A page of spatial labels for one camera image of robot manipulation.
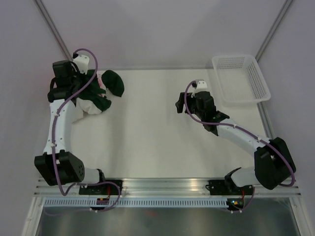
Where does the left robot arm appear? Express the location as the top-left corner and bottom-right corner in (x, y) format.
(34, 55), (107, 195)

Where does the cream white t-shirt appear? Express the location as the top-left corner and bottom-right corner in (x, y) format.
(72, 87), (111, 123)

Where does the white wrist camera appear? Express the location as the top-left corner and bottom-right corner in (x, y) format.
(192, 80), (208, 96)
(73, 54), (90, 74)

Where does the white and green t-shirt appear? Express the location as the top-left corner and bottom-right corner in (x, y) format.
(87, 70), (125, 97)

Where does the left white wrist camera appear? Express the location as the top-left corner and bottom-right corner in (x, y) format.
(73, 54), (90, 74)

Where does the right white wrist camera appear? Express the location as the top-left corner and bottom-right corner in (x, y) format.
(192, 80), (208, 96)

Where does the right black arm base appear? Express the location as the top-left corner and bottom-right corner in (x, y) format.
(205, 179), (253, 196)

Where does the white plastic basket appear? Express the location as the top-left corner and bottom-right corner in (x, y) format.
(212, 55), (271, 106)

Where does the white slotted cable duct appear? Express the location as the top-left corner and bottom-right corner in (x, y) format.
(44, 198), (227, 208)

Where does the aluminium mounting rail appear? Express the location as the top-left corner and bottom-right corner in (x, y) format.
(32, 177), (301, 198)

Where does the pink t-shirt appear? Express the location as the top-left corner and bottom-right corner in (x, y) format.
(97, 72), (106, 97)

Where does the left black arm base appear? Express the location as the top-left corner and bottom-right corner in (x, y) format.
(79, 179), (123, 196)

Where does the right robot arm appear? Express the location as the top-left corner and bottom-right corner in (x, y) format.
(175, 91), (296, 194)

